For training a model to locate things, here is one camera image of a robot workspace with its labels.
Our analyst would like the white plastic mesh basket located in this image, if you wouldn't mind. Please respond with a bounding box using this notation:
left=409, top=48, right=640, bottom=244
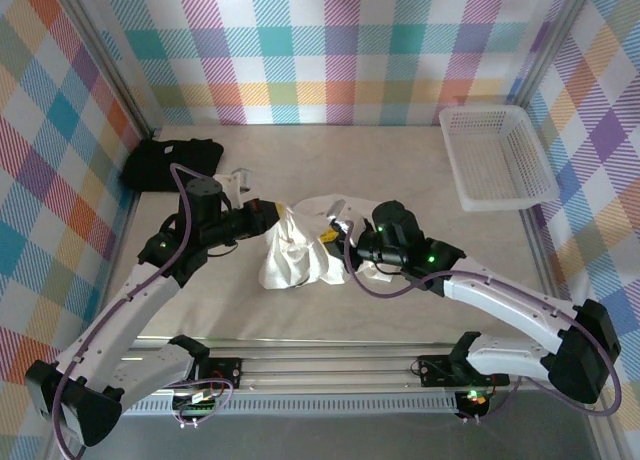
left=438, top=104, right=560, bottom=212

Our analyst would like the aluminium frame post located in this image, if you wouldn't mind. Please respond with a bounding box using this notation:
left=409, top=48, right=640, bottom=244
left=505, top=0, right=601, bottom=109
left=58, top=0, right=162, bottom=137

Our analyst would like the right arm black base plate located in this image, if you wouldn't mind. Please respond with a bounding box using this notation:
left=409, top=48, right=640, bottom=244
left=417, top=354, right=511, bottom=389

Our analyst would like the black controller board with wires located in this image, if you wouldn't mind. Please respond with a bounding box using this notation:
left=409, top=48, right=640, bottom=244
left=171, top=387, right=224, bottom=429

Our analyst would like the slotted grey cable duct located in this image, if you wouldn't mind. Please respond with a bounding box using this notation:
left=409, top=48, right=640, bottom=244
left=122, top=397, right=459, bottom=416

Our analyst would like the white t-shirt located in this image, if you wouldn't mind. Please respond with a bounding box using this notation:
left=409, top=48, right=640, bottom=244
left=258, top=193, right=397, bottom=292

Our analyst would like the controller board with coloured light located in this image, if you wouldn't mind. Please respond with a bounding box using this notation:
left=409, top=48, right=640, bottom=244
left=455, top=387, right=494, bottom=424

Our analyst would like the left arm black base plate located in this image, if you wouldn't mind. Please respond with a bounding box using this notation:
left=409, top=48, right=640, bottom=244
left=199, top=357, right=245, bottom=390

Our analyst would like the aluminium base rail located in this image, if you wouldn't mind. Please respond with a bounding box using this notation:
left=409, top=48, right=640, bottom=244
left=119, top=339, right=551, bottom=396

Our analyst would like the folded black t-shirt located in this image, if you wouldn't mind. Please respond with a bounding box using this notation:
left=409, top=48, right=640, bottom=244
left=121, top=137, right=225, bottom=194

